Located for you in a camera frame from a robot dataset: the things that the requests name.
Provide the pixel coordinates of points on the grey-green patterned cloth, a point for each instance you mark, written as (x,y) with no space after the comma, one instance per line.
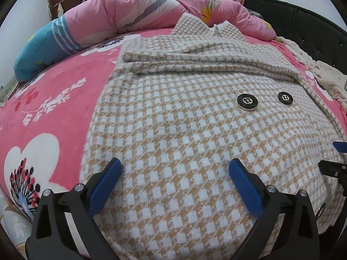
(6,92)

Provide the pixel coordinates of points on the cream fluffy garment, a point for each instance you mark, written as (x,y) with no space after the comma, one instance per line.
(325,73)

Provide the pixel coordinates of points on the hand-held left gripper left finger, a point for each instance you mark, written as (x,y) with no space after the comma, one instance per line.
(107,181)

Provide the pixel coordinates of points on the black padded headboard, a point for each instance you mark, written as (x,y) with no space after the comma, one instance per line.
(311,24)

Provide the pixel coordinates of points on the cream door hanging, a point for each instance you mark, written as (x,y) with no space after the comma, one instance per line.
(60,8)

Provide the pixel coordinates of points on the pale floral bed sheet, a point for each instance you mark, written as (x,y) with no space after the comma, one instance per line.
(16,222)

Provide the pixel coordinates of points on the plaid cloth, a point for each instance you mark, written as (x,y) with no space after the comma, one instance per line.
(254,14)

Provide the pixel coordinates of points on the pink and blue quilt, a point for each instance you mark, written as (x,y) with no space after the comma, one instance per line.
(108,13)

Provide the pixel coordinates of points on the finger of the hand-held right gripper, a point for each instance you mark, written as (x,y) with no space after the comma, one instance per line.
(342,146)
(334,169)

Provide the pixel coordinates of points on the beige checkered knit coat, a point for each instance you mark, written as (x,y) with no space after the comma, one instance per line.
(189,127)

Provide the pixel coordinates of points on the pink floral fleece blanket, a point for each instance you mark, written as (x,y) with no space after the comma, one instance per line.
(59,67)

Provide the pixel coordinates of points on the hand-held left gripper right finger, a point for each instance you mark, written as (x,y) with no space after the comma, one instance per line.
(244,181)

